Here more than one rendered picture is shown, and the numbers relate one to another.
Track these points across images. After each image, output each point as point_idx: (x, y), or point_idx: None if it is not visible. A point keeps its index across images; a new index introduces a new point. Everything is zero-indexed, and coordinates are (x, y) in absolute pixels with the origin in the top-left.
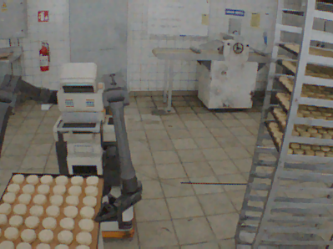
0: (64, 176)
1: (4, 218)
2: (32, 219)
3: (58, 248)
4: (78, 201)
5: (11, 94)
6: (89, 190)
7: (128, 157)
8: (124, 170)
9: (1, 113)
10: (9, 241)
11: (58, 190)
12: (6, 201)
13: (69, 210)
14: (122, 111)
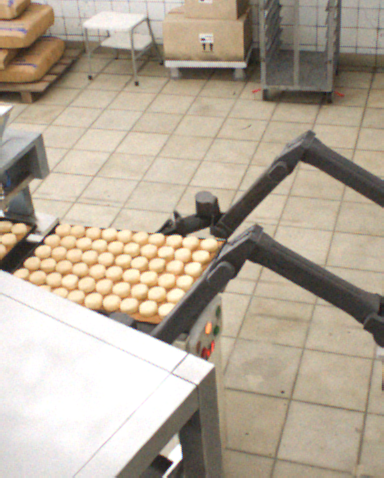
0: (188, 283)
1: (138, 239)
2: (125, 259)
3: (72, 278)
4: (133, 294)
5: (277, 158)
6: (147, 304)
7: (159, 325)
8: (151, 332)
9: (264, 170)
10: (102, 245)
11: (162, 277)
12: (167, 238)
13: (120, 286)
14: (200, 280)
